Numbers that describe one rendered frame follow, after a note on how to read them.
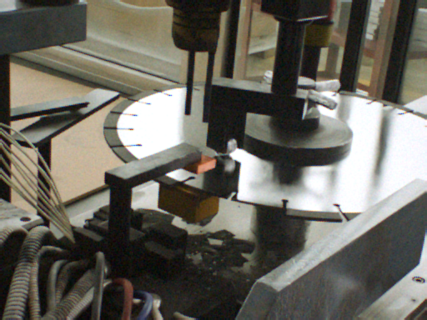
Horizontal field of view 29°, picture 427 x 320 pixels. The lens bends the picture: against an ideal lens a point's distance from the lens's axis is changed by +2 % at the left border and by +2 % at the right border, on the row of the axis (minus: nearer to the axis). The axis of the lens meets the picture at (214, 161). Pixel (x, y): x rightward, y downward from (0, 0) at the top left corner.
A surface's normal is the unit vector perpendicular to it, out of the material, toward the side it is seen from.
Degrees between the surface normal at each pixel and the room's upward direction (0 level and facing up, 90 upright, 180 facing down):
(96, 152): 0
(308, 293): 90
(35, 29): 90
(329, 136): 5
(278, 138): 5
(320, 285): 90
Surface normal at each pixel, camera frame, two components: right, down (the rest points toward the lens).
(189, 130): 0.09, -0.92
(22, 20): 0.80, 0.29
